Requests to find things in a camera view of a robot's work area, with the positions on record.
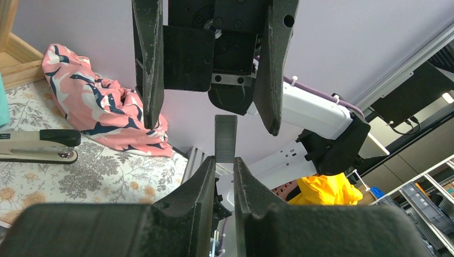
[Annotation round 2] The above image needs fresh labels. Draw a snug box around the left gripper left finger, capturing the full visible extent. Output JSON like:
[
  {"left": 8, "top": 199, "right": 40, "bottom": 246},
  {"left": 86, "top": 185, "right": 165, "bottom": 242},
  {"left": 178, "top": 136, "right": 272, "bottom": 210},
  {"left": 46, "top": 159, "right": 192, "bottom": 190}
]
[{"left": 1, "top": 156, "right": 215, "bottom": 256}]

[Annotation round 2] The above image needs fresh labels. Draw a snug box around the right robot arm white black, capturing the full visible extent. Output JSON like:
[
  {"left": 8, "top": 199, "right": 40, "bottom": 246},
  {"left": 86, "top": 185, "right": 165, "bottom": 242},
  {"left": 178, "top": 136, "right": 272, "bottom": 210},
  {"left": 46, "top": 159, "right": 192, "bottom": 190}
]
[{"left": 132, "top": 1, "right": 389, "bottom": 188}]

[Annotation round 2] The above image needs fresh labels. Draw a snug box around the teal t-shirt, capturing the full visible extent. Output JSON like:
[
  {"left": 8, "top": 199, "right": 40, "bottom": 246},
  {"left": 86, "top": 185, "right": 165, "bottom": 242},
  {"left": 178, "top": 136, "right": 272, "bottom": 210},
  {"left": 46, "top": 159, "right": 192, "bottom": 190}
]
[{"left": 0, "top": 77, "right": 10, "bottom": 127}]

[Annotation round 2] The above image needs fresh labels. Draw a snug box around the yellow cloth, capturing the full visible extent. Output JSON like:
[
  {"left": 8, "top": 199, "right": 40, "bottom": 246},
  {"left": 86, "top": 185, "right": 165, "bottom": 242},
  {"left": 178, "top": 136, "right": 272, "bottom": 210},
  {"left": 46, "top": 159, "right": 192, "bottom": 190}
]
[{"left": 288, "top": 173, "right": 363, "bottom": 205}]

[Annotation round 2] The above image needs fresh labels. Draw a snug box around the wooden clothes rack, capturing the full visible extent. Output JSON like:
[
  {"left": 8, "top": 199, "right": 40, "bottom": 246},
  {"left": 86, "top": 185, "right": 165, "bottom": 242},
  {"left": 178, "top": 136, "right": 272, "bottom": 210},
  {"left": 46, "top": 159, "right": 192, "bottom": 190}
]
[{"left": 1, "top": 0, "right": 44, "bottom": 90}]

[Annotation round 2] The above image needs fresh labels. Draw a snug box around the floral table mat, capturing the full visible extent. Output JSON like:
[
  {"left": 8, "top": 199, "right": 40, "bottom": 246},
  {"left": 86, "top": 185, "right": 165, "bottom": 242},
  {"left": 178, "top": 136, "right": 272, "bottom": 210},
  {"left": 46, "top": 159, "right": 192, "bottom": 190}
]
[{"left": 1, "top": 80, "right": 187, "bottom": 226}]

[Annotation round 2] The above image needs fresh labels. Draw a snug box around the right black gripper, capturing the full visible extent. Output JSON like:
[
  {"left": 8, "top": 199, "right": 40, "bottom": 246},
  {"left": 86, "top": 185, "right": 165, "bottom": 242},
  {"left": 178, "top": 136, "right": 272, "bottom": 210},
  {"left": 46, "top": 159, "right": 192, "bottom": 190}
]
[{"left": 132, "top": 0, "right": 299, "bottom": 137}]

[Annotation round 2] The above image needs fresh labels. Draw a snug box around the blue storage crate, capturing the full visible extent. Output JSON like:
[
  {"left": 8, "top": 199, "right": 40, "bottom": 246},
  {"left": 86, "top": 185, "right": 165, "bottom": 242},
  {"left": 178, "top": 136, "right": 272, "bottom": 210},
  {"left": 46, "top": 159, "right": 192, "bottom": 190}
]
[{"left": 370, "top": 186, "right": 385, "bottom": 200}]

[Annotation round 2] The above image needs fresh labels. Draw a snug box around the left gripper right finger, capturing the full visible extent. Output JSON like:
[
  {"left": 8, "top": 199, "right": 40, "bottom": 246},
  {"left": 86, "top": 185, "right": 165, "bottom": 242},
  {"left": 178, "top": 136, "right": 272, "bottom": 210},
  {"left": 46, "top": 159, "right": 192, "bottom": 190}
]
[{"left": 233, "top": 157, "right": 428, "bottom": 256}]

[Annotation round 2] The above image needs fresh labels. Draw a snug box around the pink patterned cloth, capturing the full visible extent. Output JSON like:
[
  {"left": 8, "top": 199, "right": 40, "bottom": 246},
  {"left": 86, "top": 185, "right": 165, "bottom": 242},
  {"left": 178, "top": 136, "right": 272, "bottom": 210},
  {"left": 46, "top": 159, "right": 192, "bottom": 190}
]
[{"left": 42, "top": 44, "right": 173, "bottom": 157}]

